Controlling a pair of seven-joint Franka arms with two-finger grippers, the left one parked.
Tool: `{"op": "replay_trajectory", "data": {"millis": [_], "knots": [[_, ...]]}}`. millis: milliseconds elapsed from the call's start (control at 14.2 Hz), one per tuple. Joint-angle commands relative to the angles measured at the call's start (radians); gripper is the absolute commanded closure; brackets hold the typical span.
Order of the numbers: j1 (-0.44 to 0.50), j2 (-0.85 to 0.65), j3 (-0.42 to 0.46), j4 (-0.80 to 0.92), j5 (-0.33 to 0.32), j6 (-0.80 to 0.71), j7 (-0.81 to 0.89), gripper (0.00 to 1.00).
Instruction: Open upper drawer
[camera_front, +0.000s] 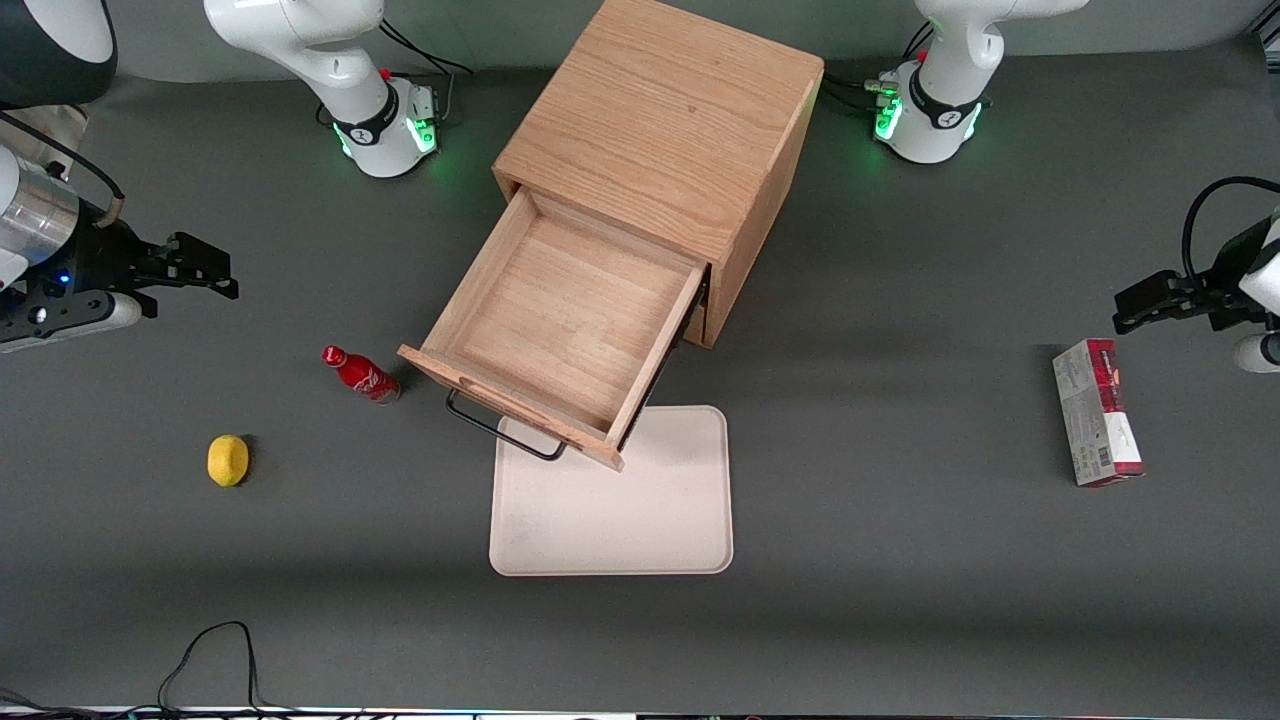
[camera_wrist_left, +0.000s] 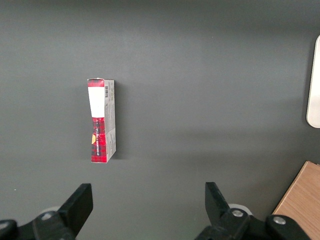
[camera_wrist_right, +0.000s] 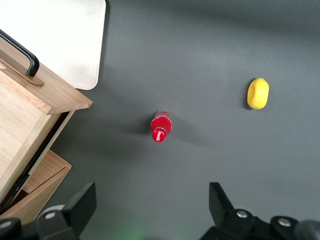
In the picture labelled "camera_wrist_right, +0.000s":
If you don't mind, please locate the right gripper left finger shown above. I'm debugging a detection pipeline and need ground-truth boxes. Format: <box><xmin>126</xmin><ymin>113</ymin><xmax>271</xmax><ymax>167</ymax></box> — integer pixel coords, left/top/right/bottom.
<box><xmin>34</xmin><ymin>181</ymin><xmax>98</xmax><ymax>240</ymax></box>

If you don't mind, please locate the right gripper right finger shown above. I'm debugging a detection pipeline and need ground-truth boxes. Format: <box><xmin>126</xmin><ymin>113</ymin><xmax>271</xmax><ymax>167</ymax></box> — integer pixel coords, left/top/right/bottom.
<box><xmin>199</xmin><ymin>181</ymin><xmax>272</xmax><ymax>240</ymax></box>

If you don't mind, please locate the wooden drawer with slide rails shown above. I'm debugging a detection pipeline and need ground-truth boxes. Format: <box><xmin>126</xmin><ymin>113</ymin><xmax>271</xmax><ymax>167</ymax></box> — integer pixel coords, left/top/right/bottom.
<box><xmin>0</xmin><ymin>29</ymin><xmax>94</xmax><ymax>216</ymax></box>

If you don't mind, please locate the black metal drawer handle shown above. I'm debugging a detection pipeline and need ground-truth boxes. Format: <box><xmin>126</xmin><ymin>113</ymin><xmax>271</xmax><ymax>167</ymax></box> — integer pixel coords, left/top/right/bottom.
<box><xmin>0</xmin><ymin>28</ymin><xmax>41</xmax><ymax>78</ymax></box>

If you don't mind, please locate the wooden drawer cabinet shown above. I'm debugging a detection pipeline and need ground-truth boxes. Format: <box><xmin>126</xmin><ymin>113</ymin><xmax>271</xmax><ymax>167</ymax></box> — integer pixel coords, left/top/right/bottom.
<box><xmin>0</xmin><ymin>164</ymin><xmax>73</xmax><ymax>224</ymax></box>

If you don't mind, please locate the red cola bottle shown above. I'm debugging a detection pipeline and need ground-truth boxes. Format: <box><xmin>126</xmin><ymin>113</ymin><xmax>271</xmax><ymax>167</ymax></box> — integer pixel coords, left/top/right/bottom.
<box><xmin>150</xmin><ymin>109</ymin><xmax>173</xmax><ymax>143</ymax></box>

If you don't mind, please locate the yellow lemon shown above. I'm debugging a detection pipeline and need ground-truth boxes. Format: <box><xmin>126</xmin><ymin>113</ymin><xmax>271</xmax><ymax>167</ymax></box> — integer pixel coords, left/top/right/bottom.
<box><xmin>246</xmin><ymin>77</ymin><xmax>270</xmax><ymax>110</ymax></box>

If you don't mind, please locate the beige plastic tray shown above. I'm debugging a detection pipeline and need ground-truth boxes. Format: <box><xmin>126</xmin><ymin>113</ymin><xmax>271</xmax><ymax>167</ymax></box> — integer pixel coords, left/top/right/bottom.
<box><xmin>0</xmin><ymin>0</ymin><xmax>107</xmax><ymax>90</ymax></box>

